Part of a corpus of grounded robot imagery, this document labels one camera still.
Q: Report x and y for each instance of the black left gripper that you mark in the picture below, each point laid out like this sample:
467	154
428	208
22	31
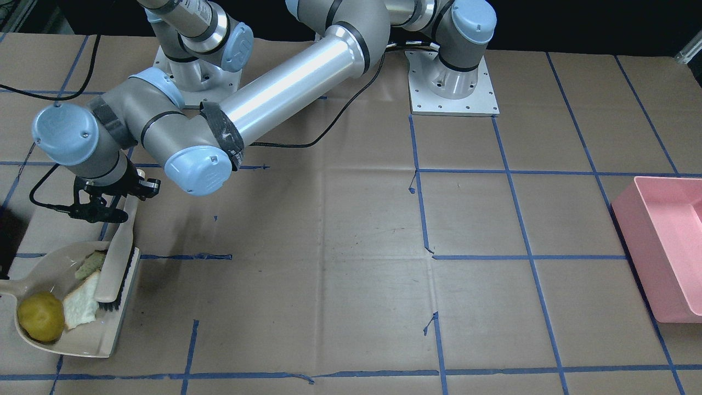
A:
128	176

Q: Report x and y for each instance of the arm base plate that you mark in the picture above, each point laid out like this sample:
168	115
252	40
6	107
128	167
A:
436	90
198	80

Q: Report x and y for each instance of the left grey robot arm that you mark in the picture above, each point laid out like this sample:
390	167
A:
199	154

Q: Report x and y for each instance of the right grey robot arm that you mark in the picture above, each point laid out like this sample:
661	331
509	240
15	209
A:
205	48

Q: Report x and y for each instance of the bread slice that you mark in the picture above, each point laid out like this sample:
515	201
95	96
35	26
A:
79	306

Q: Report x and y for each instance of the yellow lemon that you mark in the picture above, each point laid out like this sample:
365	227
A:
42	317

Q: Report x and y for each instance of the beige plastic dustpan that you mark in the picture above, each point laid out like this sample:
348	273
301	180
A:
87	330

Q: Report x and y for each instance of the pink plastic bin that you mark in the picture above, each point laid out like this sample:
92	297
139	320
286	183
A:
660	220

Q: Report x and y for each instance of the beige hand brush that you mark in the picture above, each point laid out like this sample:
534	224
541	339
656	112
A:
119	255

